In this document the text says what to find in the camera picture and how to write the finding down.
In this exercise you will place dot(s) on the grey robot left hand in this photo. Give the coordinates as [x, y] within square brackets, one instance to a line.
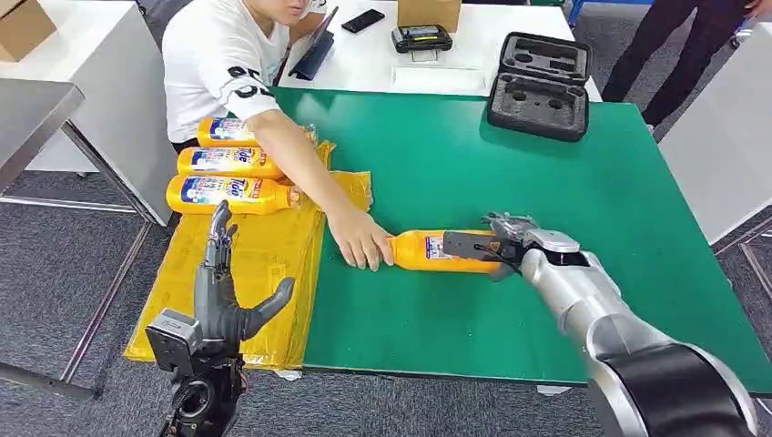
[217, 307]

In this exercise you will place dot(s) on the person's right hand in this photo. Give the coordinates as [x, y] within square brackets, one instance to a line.
[362, 241]

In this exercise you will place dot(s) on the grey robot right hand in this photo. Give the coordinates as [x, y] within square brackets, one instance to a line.
[512, 226]

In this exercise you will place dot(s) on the orange plastic bottle clear cap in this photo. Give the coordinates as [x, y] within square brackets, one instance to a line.
[223, 166]
[413, 253]
[229, 199]
[226, 134]

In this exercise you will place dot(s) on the tablet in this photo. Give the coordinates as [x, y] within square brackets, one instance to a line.
[312, 57]

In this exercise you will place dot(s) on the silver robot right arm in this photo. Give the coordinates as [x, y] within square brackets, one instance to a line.
[603, 326]

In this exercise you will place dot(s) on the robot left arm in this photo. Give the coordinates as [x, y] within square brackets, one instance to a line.
[205, 398]

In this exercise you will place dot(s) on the yellow plastic sheet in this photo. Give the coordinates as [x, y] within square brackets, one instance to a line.
[265, 253]

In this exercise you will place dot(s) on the green table mat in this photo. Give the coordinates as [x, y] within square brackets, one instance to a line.
[452, 151]

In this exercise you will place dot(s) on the black foam-lined case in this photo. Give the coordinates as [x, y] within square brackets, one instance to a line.
[538, 111]

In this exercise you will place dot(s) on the white table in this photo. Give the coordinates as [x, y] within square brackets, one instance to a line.
[362, 66]

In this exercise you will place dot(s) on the black handheld device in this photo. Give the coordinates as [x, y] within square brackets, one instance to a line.
[421, 39]

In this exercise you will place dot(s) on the black smartphone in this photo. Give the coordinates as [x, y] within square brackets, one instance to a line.
[363, 20]

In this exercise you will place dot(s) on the pale grey table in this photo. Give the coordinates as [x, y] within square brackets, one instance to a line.
[724, 157]

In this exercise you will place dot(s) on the small cardboard box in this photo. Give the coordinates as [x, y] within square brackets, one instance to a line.
[429, 13]

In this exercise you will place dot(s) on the person in white shirt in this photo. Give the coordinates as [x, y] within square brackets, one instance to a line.
[211, 60]

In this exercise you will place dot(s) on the person in dark trousers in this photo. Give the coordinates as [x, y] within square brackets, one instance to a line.
[712, 54]

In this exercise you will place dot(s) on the grey table with metal legs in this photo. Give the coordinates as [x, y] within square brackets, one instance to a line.
[30, 114]

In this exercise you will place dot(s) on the large cardboard box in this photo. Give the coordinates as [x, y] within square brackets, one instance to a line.
[21, 30]

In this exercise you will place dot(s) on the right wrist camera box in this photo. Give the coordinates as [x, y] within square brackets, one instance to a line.
[470, 246]

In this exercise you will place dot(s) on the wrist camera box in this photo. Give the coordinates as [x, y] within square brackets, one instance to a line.
[470, 246]
[172, 341]

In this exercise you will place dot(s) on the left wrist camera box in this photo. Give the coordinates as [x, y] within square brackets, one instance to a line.
[172, 341]

